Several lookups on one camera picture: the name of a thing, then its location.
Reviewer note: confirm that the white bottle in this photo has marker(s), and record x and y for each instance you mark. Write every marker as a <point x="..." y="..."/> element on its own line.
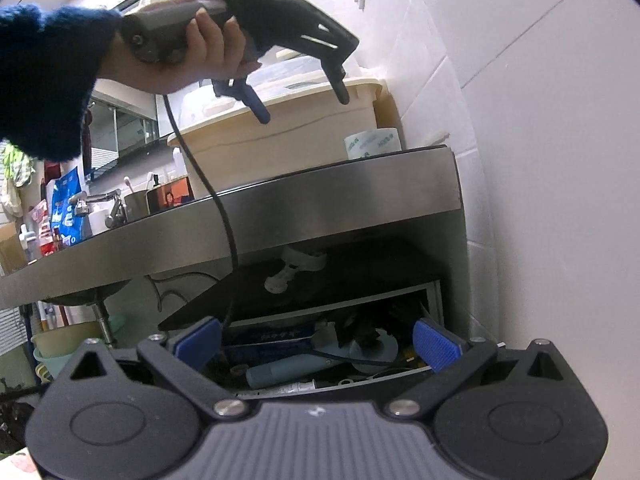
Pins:
<point x="27" y="242"/>

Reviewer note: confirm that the chrome faucet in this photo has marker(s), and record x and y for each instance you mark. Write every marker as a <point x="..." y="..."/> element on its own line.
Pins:
<point x="112" y="205"/>

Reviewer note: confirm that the white round disc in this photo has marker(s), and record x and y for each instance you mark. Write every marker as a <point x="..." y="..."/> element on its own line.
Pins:
<point x="377" y="350"/>

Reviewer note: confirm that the white green tape roll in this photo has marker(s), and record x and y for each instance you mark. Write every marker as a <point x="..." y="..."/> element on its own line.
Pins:
<point x="372" y="142"/>

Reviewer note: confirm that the metal cup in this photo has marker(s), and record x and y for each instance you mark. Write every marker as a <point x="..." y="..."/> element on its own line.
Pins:
<point x="136" y="205"/>

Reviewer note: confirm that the orange box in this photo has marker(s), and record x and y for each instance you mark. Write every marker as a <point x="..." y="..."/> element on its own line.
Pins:
<point x="170" y="195"/>

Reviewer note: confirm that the metal sink drain pipe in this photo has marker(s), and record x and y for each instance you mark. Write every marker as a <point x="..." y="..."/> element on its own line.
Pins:
<point x="104" y="322"/>

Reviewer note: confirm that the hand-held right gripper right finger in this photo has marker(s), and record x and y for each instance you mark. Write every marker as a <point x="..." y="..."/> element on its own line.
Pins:
<point x="437" y="346"/>

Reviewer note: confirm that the blue refill packet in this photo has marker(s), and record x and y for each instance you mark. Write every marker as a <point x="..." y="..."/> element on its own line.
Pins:
<point x="65" y="200"/>

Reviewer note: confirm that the white open drawer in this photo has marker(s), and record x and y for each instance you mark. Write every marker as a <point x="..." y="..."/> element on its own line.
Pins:
<point x="380" y="305"/>

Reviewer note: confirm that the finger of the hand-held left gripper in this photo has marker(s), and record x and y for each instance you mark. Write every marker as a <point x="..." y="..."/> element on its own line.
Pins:
<point x="252" y="102"/>
<point x="339" y="82"/>

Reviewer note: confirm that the blue flat box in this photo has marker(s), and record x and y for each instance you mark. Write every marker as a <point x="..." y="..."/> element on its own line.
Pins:
<point x="265" y="340"/>

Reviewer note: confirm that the person's left hand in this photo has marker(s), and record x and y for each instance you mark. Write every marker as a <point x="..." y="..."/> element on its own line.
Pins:
<point x="210" y="50"/>

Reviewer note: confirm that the cardboard box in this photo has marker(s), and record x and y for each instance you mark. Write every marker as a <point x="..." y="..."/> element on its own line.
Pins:
<point x="11" y="250"/>

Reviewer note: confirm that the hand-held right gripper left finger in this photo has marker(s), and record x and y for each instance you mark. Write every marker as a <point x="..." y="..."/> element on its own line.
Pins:
<point x="196" y="344"/>

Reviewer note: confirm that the beige plastic tub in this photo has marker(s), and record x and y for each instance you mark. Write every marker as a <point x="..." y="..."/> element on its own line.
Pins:
<point x="300" y="135"/>

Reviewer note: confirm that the stainless steel desktop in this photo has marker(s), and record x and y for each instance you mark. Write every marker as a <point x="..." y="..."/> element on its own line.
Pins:
<point x="310" y="200"/>

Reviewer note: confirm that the green hanging cloth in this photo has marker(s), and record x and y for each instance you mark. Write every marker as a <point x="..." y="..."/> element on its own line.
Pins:
<point x="15" y="170"/>

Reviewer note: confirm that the red packet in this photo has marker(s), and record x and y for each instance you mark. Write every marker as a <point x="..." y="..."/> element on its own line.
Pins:
<point x="46" y="240"/>

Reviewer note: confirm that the grey blue tube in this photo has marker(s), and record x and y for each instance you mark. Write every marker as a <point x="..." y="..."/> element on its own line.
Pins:
<point x="280" y="371"/>

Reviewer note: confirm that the white drain pipe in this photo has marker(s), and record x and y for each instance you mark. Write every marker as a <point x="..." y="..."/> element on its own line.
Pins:
<point x="290" y="270"/>

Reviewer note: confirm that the stacked plastic basins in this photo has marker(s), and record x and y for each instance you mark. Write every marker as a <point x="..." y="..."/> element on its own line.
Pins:
<point x="55" y="355"/>

